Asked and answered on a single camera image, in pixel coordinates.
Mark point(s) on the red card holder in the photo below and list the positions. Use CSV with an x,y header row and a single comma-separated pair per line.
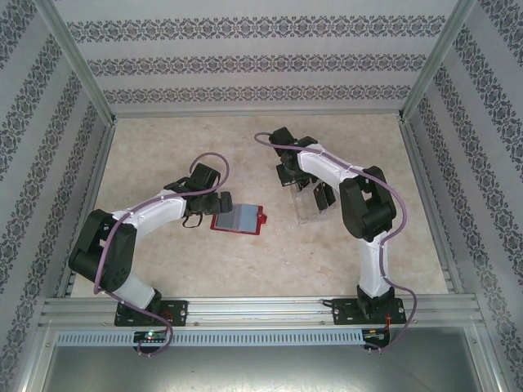
x,y
241,216

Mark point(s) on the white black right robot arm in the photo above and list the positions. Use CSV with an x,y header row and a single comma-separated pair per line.
x,y
327,167

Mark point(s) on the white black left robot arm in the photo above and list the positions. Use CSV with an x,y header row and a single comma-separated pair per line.
x,y
155,208

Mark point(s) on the black credit card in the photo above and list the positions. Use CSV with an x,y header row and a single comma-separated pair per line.
x,y
319,198
331,195

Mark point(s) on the clear acrylic card stand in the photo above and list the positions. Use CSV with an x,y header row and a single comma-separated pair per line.
x,y
306,212

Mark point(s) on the small green circuit board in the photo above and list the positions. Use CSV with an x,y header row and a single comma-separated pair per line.
x,y
374,335
151,335

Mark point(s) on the grey metal sheet panel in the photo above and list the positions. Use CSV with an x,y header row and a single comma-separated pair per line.
x,y
261,371

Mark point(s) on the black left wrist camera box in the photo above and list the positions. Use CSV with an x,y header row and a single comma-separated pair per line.
x,y
205,175

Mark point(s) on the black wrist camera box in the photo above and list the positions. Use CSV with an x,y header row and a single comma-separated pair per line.
x,y
205,175
282,139

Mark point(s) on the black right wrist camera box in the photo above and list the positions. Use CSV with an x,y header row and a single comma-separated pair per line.
x,y
282,139

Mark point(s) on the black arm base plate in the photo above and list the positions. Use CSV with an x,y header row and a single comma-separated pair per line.
x,y
343,312
175,312

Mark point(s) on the aluminium table side rail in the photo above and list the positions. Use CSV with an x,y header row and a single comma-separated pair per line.
x,y
423,179
96,179

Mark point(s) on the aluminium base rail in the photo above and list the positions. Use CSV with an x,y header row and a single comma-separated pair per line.
x,y
261,310

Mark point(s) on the aluminium frame post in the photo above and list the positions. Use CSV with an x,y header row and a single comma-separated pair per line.
x,y
488,359
37,359
77,53
440,53

